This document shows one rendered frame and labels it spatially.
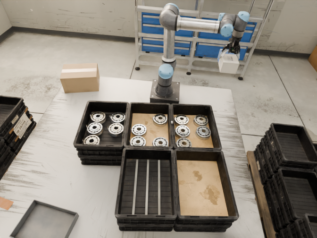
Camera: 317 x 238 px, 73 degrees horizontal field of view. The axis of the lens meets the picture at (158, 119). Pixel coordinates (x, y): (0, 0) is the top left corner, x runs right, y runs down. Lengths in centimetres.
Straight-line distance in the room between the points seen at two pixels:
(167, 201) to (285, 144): 134
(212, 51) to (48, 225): 286
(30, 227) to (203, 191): 96
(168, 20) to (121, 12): 268
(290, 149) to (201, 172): 108
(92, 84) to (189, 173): 116
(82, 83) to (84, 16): 251
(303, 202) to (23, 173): 204
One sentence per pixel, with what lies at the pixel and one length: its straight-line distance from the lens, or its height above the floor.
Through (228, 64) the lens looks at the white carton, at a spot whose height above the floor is 112.
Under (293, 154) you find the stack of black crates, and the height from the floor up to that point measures 49.
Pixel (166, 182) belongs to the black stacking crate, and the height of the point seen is 83.
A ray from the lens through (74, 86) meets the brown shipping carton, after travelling 203.
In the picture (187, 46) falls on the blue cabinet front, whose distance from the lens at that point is 330.
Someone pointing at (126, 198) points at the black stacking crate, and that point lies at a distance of 125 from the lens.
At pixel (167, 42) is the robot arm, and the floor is 120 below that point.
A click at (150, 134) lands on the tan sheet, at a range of 148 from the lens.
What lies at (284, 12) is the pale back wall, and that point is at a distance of 434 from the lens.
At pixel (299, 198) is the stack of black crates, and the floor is 38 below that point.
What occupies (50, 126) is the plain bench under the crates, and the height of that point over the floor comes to 70.
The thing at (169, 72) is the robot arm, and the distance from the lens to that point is 170.
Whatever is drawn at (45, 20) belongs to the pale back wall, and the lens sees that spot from 476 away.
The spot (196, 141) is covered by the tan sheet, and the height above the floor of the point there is 83.
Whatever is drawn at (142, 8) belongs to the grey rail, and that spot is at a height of 93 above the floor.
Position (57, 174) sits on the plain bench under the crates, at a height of 70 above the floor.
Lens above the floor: 198
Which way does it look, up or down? 47 degrees down
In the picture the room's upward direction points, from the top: 4 degrees clockwise
